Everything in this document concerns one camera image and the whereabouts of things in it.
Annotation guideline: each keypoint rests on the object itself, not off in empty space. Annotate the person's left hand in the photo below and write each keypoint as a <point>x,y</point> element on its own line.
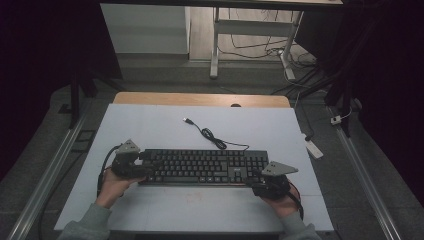
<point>113,190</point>

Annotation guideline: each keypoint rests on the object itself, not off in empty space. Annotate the white power strip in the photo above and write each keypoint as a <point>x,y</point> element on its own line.
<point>314,149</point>

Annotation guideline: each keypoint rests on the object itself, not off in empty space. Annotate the black metal stand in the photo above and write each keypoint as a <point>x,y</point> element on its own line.
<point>346,113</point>
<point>75,100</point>

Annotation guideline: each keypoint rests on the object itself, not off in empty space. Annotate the aluminium floor rail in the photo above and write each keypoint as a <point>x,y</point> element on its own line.
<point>46,181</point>
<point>366,176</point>

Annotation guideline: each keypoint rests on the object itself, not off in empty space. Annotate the small white adapter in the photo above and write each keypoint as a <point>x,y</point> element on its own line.
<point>335,120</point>

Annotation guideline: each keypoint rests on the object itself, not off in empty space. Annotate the white cabinet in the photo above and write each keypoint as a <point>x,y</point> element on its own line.
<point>146,30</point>

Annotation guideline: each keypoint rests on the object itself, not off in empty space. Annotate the person's right hand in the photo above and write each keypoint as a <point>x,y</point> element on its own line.
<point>283,205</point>

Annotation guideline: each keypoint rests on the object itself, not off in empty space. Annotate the white table cover sheet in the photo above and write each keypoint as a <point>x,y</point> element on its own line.
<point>153,123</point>

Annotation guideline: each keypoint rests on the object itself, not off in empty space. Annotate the dark curtain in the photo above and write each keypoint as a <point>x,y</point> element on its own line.
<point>390,83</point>
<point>40,66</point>

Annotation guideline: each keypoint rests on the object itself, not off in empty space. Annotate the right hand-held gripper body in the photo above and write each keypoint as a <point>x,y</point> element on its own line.
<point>273,186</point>

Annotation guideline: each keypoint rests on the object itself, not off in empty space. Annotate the black floor plate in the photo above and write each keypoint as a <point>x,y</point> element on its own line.
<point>85,138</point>

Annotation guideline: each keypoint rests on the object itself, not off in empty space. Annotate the black keyboard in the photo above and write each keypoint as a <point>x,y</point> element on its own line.
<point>200,166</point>

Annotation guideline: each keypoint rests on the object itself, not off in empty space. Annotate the white desk frame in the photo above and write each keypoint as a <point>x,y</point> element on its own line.
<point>253,27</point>

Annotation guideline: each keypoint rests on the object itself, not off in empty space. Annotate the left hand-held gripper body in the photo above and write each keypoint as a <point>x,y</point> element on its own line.
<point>125,165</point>

